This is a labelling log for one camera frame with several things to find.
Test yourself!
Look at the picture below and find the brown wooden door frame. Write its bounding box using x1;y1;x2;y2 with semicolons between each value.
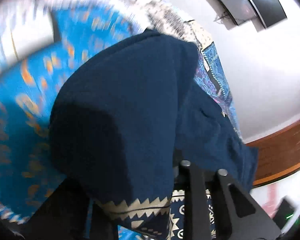
247;120;300;187

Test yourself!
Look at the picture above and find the navy patterned hoodie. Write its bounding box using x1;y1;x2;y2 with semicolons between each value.
49;30;258;239

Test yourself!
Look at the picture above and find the blue patchwork bedspread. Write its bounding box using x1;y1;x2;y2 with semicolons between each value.
0;0;241;239

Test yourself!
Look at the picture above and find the wall-mounted dark television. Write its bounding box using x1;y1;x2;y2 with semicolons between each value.
217;0;287;29

